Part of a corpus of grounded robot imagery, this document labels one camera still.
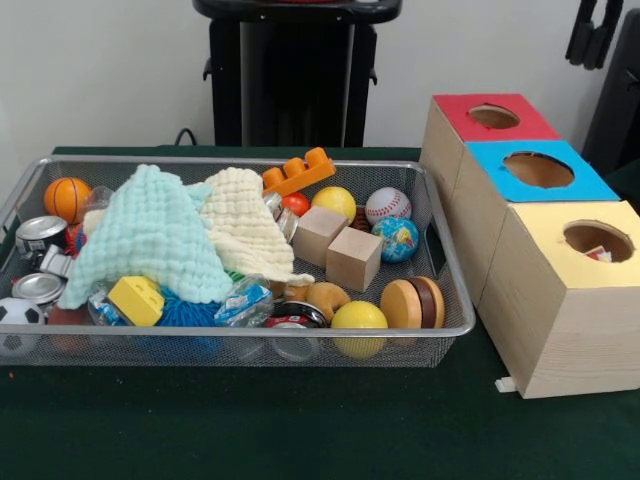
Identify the orange toy block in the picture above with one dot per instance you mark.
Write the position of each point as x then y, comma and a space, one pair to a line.
300, 175

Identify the dark green tablecloth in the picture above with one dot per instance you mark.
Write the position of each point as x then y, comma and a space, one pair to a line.
300, 425
630, 182

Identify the cream waffle cloth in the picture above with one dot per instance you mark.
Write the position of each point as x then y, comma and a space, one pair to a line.
240, 215

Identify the wooden cube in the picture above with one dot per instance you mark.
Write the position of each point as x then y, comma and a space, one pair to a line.
317, 235
354, 260

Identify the wooden box with three holes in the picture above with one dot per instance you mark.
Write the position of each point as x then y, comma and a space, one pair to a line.
575, 340

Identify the wooden toy burger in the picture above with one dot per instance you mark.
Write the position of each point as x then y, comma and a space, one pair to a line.
407, 304

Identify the orange toy basketball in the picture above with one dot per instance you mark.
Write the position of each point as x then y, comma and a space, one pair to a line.
67, 197

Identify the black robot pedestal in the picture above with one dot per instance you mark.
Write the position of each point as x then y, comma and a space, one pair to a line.
290, 85

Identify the black office chair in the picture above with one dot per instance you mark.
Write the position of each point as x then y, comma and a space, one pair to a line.
620, 110

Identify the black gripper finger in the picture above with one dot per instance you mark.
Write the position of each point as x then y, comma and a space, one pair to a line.
580, 35
611, 20

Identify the white baseball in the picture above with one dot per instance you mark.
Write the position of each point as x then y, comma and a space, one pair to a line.
388, 206

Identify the small white plastic piece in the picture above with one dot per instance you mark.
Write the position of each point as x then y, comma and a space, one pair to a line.
505, 384

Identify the yellow ball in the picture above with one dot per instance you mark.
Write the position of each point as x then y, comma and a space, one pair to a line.
359, 317

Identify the multicoloured patterned cloth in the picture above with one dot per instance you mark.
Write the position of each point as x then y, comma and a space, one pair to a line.
597, 254

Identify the globe print ball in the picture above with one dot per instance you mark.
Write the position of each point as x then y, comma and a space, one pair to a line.
395, 240

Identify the mint green waffle cloth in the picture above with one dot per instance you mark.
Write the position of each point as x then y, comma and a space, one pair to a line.
145, 235

